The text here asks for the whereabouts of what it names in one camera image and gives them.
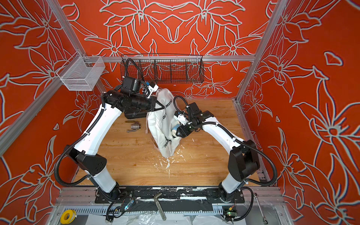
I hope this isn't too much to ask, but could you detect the white backpack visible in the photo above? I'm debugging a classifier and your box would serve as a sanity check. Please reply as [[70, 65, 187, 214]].
[[147, 89, 182, 158]]

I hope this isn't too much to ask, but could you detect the blue mug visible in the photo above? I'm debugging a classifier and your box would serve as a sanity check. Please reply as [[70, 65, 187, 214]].
[[171, 126, 178, 138]]

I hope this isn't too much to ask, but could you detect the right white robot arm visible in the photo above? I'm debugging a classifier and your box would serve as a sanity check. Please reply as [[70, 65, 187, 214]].
[[172, 96, 278, 203]]

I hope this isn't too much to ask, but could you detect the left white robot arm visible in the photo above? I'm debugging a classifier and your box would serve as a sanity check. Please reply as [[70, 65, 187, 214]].
[[54, 58, 165, 202]]

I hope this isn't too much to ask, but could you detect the silver wrench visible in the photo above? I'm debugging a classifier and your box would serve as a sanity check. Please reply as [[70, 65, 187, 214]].
[[254, 193, 269, 225]]

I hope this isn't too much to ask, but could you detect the yellow tape roll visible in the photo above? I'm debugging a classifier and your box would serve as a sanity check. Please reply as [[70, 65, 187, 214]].
[[60, 210, 77, 225]]

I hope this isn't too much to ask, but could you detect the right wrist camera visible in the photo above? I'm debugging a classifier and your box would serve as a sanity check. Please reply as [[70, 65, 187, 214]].
[[174, 111, 188, 125]]

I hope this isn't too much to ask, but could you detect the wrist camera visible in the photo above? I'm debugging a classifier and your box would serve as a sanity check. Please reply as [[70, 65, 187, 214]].
[[174, 111, 188, 125], [143, 82, 159, 98]]

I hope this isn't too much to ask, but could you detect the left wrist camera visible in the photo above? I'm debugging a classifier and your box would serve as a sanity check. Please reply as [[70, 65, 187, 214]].
[[143, 82, 159, 98]]

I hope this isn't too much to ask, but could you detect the black wire wall basket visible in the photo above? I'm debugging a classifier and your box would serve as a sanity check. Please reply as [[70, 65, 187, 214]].
[[120, 54, 205, 84]]

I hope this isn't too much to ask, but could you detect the white wire wall basket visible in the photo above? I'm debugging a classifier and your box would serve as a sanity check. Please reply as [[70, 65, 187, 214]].
[[56, 52, 105, 91]]

